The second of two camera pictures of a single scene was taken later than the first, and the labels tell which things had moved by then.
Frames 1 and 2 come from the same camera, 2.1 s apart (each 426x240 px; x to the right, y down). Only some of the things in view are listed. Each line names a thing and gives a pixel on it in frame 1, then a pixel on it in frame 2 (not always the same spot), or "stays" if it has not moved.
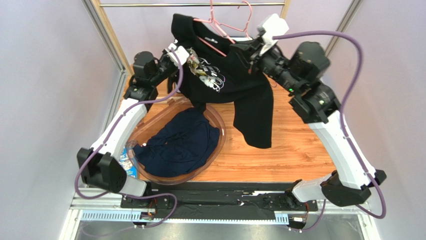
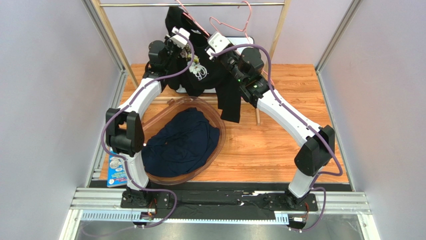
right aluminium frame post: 344,24 stays
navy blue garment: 181,144 stays
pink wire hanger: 212,20 to 187,15
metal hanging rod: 189,5 stays
